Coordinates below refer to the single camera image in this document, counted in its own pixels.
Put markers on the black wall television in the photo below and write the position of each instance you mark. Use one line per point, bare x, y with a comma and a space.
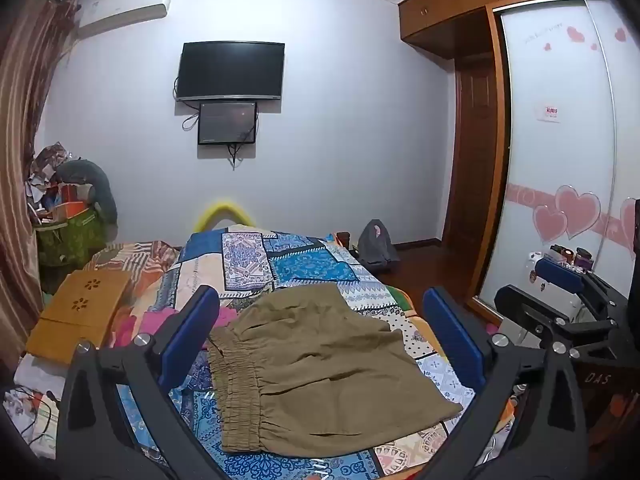
231, 71

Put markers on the wooden wardrobe with heart doors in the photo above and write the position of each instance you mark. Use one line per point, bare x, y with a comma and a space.
555, 170

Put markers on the yellow foam tube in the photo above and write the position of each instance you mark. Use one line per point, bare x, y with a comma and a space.
220, 208

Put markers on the pile of colourful clutter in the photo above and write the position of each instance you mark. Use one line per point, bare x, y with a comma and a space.
47, 180

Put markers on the small black wall monitor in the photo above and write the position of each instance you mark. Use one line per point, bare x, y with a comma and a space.
226, 122

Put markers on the khaki pants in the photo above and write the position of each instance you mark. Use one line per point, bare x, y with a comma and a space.
325, 360

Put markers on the red white door sticker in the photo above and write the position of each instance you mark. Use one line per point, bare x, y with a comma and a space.
547, 112

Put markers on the striped brown curtain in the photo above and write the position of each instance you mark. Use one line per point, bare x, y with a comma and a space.
20, 135

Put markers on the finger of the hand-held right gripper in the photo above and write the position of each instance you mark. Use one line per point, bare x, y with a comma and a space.
520, 302
562, 275

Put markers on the grey bag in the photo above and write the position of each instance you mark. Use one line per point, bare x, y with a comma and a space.
377, 247

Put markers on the patchwork bed sheet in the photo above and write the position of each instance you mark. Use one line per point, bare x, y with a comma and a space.
300, 265

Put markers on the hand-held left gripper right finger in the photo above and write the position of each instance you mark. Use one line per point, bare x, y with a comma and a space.
457, 345

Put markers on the white printed paper sheet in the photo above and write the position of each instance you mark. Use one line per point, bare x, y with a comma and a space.
30, 410

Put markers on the pink cloth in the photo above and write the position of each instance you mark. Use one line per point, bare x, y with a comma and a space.
145, 322

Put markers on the grey pillow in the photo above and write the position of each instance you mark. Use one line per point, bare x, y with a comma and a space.
100, 185

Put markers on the bamboo folding lap table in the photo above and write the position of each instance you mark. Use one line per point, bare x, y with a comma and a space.
75, 317

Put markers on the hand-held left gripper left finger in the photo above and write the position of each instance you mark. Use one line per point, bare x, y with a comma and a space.
187, 340

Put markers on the striped floral blanket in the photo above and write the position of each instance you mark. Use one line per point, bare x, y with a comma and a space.
140, 260

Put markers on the green patterned bag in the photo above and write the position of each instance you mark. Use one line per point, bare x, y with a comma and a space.
70, 240

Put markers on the white air conditioner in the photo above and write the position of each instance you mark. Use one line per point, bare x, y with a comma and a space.
125, 10

